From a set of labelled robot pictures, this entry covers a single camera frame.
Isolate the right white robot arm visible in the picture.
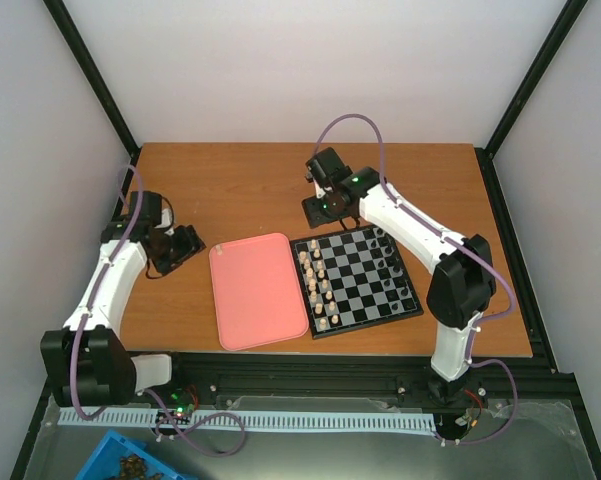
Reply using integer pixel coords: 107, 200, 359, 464
303, 147, 496, 405

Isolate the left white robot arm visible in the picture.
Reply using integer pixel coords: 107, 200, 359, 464
40, 191, 205, 410

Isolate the left controller board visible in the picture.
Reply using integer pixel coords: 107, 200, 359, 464
169, 384, 199, 419

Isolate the controller board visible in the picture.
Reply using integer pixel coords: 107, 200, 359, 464
455, 389, 484, 433
169, 384, 199, 419

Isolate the right controller board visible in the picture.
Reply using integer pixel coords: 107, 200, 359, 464
455, 389, 484, 433

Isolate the black white chessboard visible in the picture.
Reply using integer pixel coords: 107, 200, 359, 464
290, 225, 423, 339

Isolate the pink plastic tray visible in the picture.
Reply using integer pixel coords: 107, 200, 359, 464
209, 233, 309, 351

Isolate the blue plastic bin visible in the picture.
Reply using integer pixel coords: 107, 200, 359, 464
76, 430, 195, 480

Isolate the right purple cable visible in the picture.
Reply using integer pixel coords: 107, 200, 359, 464
312, 113, 520, 447

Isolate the purple cable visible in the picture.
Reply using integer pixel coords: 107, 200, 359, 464
69, 164, 246, 457
312, 113, 520, 447

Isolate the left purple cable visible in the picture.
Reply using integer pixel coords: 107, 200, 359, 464
69, 164, 246, 457

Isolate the light blue cable duct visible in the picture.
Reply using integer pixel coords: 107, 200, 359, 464
58, 407, 436, 436

